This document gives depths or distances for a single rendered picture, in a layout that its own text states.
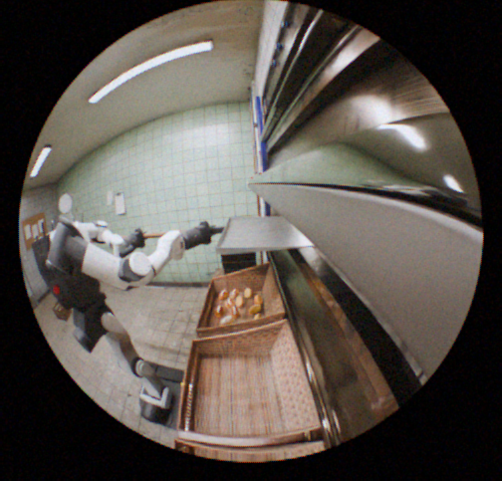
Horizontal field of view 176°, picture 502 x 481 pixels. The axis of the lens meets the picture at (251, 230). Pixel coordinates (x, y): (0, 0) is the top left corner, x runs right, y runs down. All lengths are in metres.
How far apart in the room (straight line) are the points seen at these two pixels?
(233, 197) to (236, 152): 0.56
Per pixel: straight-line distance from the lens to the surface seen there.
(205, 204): 2.12
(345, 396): 0.44
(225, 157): 2.09
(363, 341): 0.32
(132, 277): 0.51
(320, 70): 0.41
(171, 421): 1.38
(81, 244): 0.51
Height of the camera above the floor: 1.42
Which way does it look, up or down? 16 degrees down
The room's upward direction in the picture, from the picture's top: 4 degrees counter-clockwise
